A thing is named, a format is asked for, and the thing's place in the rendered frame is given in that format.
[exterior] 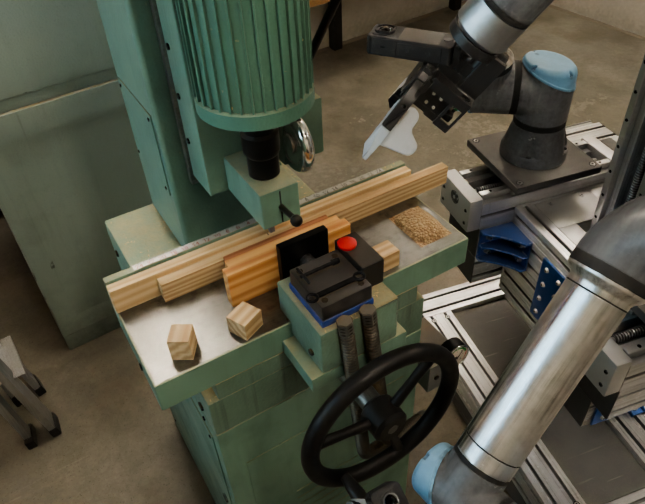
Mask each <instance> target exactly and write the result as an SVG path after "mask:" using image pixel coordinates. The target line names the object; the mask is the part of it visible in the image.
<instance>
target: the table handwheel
mask: <svg viewBox="0 0 645 504"><path fill-rule="evenodd" d="M419 362H420V363H419ZM415 363H419V364H418V366H417V367H416V368H415V370H414V371H413V372H412V374H411V375H410V376H409V378H408V379H407V380H406V381H405V382H404V384H403V385H402V386H401V387H400V388H399V390H398V391H397V392H396V393H395V394H394V396H393V397H391V396H390V395H388V394H384V395H380V394H379V393H378V392H377V391H376V390H375V388H374V387H373V386H372V385H373V384H375V383H376V382H378V381H379V380H381V379H382V378H384V377H385V376H387V375H389V374H391V373H392V372H394V371H396V370H399V369H401V368H403V367H406V366H408V365H411V364H415ZM434 363H436V364H438V365H439V367H440V368H441V381H440V385H439V388H438V390H437V393H436V395H435V397H434V399H433V400H432V402H431V404H430V405H429V407H428V408H427V410H426V411H425V412H424V414H423V415H422V416H421V417H420V419H419V420H418V421H417V422H416V423H415V424H414V425H413V426H412V427H411V428H410V429H409V430H408V431H407V432H406V433H405V434H404V435H403V436H402V437H401V438H399V437H398V434H399V433H400V432H401V431H402V430H403V428H404V426H405V424H406V419H407V415H406V414H405V412H404V411H403V410H402V409H401V408H400V406H401V405H402V403H403V402H404V400H405V399H406V398H407V396H408V395H409V394H410V392H411V391H412V390H413V388H414V387H415V386H416V384H417V383H418V382H419V381H420V380H421V378H422V377H423V376H424V375H425V373H426V372H427V371H428V370H429V369H430V367H431V366H432V365H433V364H434ZM338 379H339V380H340V382H341V383H342V384H341V385H340V386H339V387H338V388H337V389H336V390H335V391H334V392H333V393H332V394H331V395H330V396H329V398H328V399H327V400H326V401H325V402H324V404H323V405H322V406H321V407H320V409H319V410H318V412H317V413H316V415H315V416H314V418H313V420H312V421H311V423H310V425H309V427H308V429H307V431H306V434H305V436H304V439H303V443H302V447H301V464H302V468H303V470H304V472H305V474H306V475H307V477H308V478H309V479H310V480H311V481H312V482H314V483H316V484H317V485H320V486H323V487H329V488H338V487H344V485H343V483H342V481H341V477H342V476H343V475H344V474H346V473H350V475H351V476H352V477H353V478H354V479H355V480H356V481H357V482H358V483H360V482H362V481H365V480H367V479H370V478H372V477H374V476H376V475H378V474H379V473H381V472H383V471H385V470H386V469H388V468H389V467H391V466H393V465H394V464H395V463H397V462H398V461H400V460H401V459H402V458H404V457H405V456H406V455H407V454H409V453H410V452H411V451H412V450H413V449H414V448H415V447H417V446H418V445H419V444H420V443H421V442H422V441H423V440H424V439H425V438H426V437H427V436H428V434H429V433H430V432H431V431H432V430H433V429H434V428H435V426H436V425H437V424H438V422H439V421H440V420H441V418H442V417H443V416H444V414H445V412H446V411H447V409H448V407H449V406H450V404H451V402H452V400H453V397H454V395H455V392H456V389H457V386H458V381H459V367H458V363H457V360H456V358H455V356H454V355H453V354H452V353H451V352H450V351H449V350H448V349H447V348H445V347H443V346H441V345H439V344H435V343H425V342H424V343H415V344H410V345H406V346H402V347H399V348H396V349H394V350H391V351H389V352H387V353H385V354H383V355H381V356H379V357H377V358H376V359H374V360H372V361H371V362H369V363H367V364H366V365H365V366H363V367H362V368H360V369H359V370H358V371H356V372H355V373H354V374H352V375H351V376H350V377H349V378H348V379H346V380H345V375H344V376H342V377H340V378H338ZM354 400H355V401H356V402H357V403H358V405H359V406H360V407H361V409H362V413H361V421H359V422H356V423H354V424H352V425H350V426H347V427H345V428H343V429H340V430H338V431H335V432H332V433H330V434H328V432H329V430H330V429H331V427H332V426H333V424H334V423H335V422H336V420H337V419H338V418H339V416H340V415H341V414H342V413H343V412H344V410H345V409H346V408H347V407H348V406H349V405H350V404H351V403H352V402H353V401H354ZM368 430H369V432H370V433H371V434H372V435H373V437H374V438H375V439H376V440H377V441H388V440H390V442H391V444H392V445H391V446H389V447H388V448H386V449H385V450H383V451H382V452H380V453H379V454H377V455H375V456H374V457H372V458H370V459H368V460H366V461H364V462H362V463H359V464H357V465H354V466H351V467H347V468H341V469H329V468H326V467H324V466H323V465H322V464H321V462H320V452H321V450H322V449H324V448H326V447H328V446H331V445H333V444H335V443H338V442H340V441H342V440H344V439H347V438H350V437H352V436H355V435H357V434H360V433H363V432H365V431H368Z"/></svg>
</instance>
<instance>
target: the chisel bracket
mask: <svg viewBox="0 0 645 504"><path fill-rule="evenodd" d="M224 165H225V170H226V176H227V182H228V188H229V190H230V191H231V192H232V193H233V195H234V196H235V197H236V198H237V199H238V200H239V201H240V203H241V204H242V205H243V206H244V207H245V208H246V210H247V211H248V212H249V213H250V214H251V215H252V216H253V218H254V219H255V220H256V221H257V222H258V223H259V225H260V226H261V227H262V228H263V229H264V230H266V229H269V228H271V227H274V226H276V225H278V224H281V223H283V222H286V221H288V220H290V218H289V217H287V216H286V215H285V214H284V213H283V212H282V211H281V210H280V209H279V205H281V204H283V205H285V206H286V207H287V208H288V209H289V210H290V211H291V212H292V213H294V214H299V215H300V203H299V191H298V182H297V181H296V180H295V179H294V178H293V177H292V176H291V175H290V174H289V173H288V172H287V171H286V170H285V169H284V168H283V167H282V166H281V165H280V173H279V175H278V176H276V177H275V178H273V179H270V180H265V181H260V180H255V179H253V178H251V177H250V176H249V172H248V166H247V159H246V156H245V155H244V153H243V150H242V151H239V152H236V153H233V154H231V155H228V156H225V157H224Z"/></svg>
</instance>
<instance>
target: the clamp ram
mask: <svg viewBox="0 0 645 504"><path fill-rule="evenodd" d="M276 250H277V258H278V266H279V275H280V281H281V280H283V279H285V278H287V277H290V270H291V269H293V268H296V267H298V266H300V265H302V264H305V263H307V262H309V261H311V260H314V259H316V258H318V257H321V256H323V255H325V254H327V253H329V245H328V229H327V228H326V227H325V226H324V225H321V226H319V227H316V228H314V229H312V230H309V231H307V232H305V233H302V234H300V235H297V236H295V237H293V238H290V239H288V240H285V241H283V242H281V243H278V244H276Z"/></svg>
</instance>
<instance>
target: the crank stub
mask: <svg viewBox="0 0 645 504"><path fill-rule="evenodd" d="M341 481H342V483H343V485H344V487H345V489H346V491H347V493H348V495H349V497H350V498H351V499H365V496H366V494H367V493H366V492H365V490H364V489H363V488H362V487H361V486H360V484H359V483H358V482H357V481H356V480H355V479H354V478H353V477H352V476H351V475H350V473H346V474H344V475H343V476H342V477H341Z"/></svg>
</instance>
